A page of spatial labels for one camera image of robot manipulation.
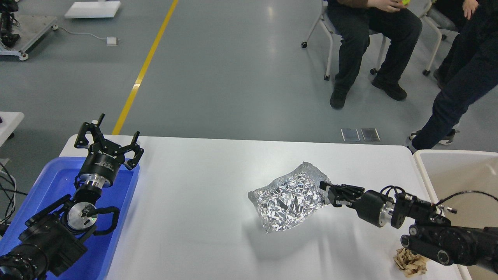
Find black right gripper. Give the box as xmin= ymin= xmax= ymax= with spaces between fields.
xmin=319 ymin=181 xmax=394 ymax=228

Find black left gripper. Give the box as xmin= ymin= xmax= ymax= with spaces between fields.
xmin=74 ymin=114 xmax=144 ymax=186

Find silver foil bag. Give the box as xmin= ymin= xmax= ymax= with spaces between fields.
xmin=248 ymin=162 xmax=330 ymax=233

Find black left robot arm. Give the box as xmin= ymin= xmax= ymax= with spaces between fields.
xmin=1 ymin=114 xmax=144 ymax=280

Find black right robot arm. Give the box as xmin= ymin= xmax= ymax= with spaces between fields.
xmin=319 ymin=181 xmax=498 ymax=272

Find blue plastic bin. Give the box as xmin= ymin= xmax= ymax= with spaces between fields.
xmin=0 ymin=157 xmax=140 ymax=280

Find left metal floor plate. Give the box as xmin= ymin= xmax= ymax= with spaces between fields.
xmin=341 ymin=128 xmax=360 ymax=142

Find metal floor plate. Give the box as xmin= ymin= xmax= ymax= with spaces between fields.
xmin=361 ymin=128 xmax=381 ymax=142
xmin=341 ymin=128 xmax=360 ymax=142

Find right metal floor plate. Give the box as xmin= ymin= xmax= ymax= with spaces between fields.
xmin=361 ymin=128 xmax=381 ymax=142

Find crumpled brown paper ball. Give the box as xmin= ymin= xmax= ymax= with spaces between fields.
xmin=393 ymin=248 xmax=430 ymax=278

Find white side table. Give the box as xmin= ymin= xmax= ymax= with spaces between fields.
xmin=0 ymin=111 xmax=25 ymax=146

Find beige plastic bin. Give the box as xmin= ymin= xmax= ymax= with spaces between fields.
xmin=413 ymin=149 xmax=498 ymax=280

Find grey wheeled platform cart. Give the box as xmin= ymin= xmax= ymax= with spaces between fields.
xmin=0 ymin=0 xmax=58 ymax=61

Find white flat board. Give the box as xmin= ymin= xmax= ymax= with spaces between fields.
xmin=64 ymin=0 xmax=121 ymax=18

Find white office chair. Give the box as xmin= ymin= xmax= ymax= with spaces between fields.
xmin=301 ymin=0 xmax=387 ymax=81

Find seated person in black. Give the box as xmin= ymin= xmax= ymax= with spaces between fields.
xmin=327 ymin=0 xmax=422 ymax=109

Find black cables at left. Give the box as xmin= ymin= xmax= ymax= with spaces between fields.
xmin=0 ymin=161 xmax=28 ymax=226

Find white power adapter with cable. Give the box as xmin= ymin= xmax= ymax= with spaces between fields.
xmin=51 ymin=24 xmax=119 ymax=46

